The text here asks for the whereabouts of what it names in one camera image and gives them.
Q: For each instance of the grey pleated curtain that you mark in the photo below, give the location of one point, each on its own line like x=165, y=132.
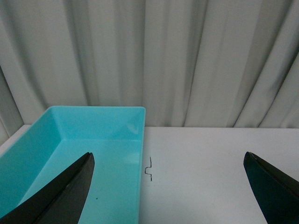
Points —
x=190, y=63

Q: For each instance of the turquoise plastic storage bin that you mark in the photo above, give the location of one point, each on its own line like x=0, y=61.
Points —
x=114, y=135

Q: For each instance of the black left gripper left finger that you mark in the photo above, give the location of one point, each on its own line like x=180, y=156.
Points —
x=61, y=201

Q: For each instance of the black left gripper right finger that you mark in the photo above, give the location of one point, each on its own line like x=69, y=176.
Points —
x=277, y=193

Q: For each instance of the black marker line on table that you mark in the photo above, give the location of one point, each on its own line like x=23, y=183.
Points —
x=147, y=170

